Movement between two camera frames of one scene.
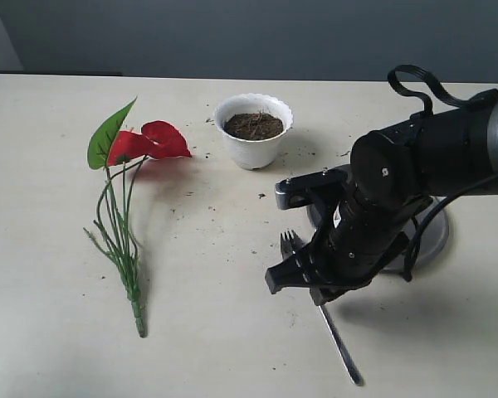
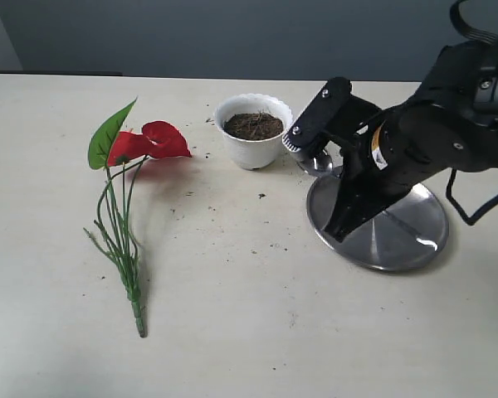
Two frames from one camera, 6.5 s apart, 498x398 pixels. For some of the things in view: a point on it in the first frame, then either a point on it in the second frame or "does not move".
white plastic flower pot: [254, 125] does not move
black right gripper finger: [295, 271] -> [353, 206]
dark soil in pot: [253, 126] does not move
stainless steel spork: [290, 245] -> [319, 163]
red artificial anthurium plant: [122, 152] does not move
